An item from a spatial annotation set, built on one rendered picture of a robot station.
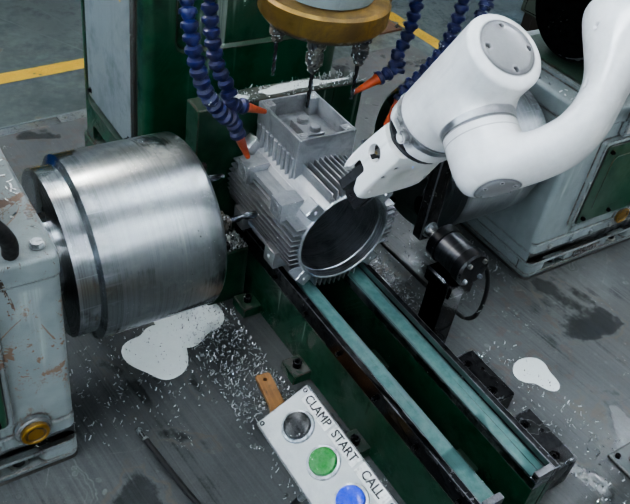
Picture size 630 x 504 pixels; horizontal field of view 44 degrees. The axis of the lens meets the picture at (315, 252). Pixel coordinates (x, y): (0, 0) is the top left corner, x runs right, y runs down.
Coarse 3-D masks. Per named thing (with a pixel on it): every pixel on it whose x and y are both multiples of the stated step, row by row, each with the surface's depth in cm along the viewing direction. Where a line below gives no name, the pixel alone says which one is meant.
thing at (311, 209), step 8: (248, 136) 120; (248, 144) 119; (256, 144) 120; (392, 192) 116; (312, 200) 109; (384, 200) 116; (304, 208) 109; (312, 208) 108; (320, 208) 109; (312, 216) 109; (368, 256) 122; (296, 272) 117; (304, 272) 116; (296, 280) 116; (304, 280) 117
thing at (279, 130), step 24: (288, 96) 120; (264, 120) 118; (288, 120) 120; (312, 120) 119; (336, 120) 118; (264, 144) 119; (288, 144) 113; (312, 144) 112; (336, 144) 115; (288, 168) 115
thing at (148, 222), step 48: (144, 144) 101; (48, 192) 92; (96, 192) 93; (144, 192) 95; (192, 192) 98; (96, 240) 91; (144, 240) 94; (192, 240) 98; (96, 288) 94; (144, 288) 96; (192, 288) 101; (96, 336) 103
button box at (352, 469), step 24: (288, 408) 84; (312, 408) 83; (264, 432) 83; (312, 432) 81; (336, 432) 80; (288, 456) 81; (360, 456) 78; (312, 480) 78; (336, 480) 78; (360, 480) 77
